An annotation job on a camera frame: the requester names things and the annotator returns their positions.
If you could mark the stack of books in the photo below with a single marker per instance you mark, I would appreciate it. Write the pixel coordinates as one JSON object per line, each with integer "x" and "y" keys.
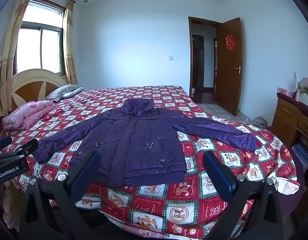
{"x": 301, "y": 155}

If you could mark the person's left hand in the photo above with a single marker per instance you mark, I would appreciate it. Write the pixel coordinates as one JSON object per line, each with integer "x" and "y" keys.
{"x": 9, "y": 205}

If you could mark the pink box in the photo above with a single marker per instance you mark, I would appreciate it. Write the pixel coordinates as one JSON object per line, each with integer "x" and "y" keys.
{"x": 282, "y": 90}

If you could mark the purple padded jacket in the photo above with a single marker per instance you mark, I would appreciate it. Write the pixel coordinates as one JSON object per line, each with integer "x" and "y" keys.
{"x": 134, "y": 142}

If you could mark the grey cloth heap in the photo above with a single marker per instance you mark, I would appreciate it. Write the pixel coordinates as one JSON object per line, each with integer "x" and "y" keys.
{"x": 259, "y": 122}

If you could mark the brown wooden door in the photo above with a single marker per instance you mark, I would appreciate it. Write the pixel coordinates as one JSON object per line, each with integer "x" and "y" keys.
{"x": 229, "y": 80}

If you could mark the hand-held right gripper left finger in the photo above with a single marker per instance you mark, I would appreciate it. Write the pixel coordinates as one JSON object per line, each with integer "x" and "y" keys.
{"x": 86, "y": 177}

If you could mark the pink plush toy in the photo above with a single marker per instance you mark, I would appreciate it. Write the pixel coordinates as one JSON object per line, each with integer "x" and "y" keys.
{"x": 307, "y": 83}

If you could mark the short beige lace curtain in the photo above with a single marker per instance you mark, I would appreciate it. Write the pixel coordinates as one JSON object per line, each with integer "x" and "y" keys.
{"x": 70, "y": 50}

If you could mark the brown door frame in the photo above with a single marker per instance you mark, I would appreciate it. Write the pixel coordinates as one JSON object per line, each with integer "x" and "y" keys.
{"x": 190, "y": 55}

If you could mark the pink folded quilt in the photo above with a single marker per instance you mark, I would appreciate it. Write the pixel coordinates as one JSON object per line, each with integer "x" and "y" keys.
{"x": 24, "y": 116}

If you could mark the long beige lace curtain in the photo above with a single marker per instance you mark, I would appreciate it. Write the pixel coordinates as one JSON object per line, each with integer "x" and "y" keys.
{"x": 9, "y": 55}

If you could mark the dark bed frame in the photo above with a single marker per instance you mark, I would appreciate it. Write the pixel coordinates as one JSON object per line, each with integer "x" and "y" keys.
{"x": 298, "y": 177}

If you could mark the window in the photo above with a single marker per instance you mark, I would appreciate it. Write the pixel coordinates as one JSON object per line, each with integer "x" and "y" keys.
{"x": 41, "y": 40}

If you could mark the red checked cartoon bedspread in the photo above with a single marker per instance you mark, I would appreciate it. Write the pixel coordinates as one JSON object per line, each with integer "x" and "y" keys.
{"x": 184, "y": 205}

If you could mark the cream and wood headboard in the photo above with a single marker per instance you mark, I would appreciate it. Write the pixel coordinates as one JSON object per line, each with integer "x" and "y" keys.
{"x": 31, "y": 87}

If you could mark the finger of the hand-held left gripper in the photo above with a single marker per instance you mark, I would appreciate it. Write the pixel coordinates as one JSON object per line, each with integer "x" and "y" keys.
{"x": 26, "y": 147}
{"x": 2, "y": 142}

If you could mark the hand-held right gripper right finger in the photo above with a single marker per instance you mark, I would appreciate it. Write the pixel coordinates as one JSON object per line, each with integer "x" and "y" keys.
{"x": 219, "y": 177}

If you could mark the red paper door decoration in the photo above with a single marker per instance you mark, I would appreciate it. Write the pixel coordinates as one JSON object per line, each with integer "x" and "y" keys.
{"x": 230, "y": 43}

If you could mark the wooden dresser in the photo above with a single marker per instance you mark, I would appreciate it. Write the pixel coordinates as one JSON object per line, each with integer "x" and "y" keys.
{"x": 289, "y": 120}

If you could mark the striped pillow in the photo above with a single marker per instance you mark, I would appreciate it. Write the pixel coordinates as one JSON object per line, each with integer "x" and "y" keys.
{"x": 57, "y": 93}

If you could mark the grey patterned pillow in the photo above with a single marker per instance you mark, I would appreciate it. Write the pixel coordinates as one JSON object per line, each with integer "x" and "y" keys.
{"x": 74, "y": 92}

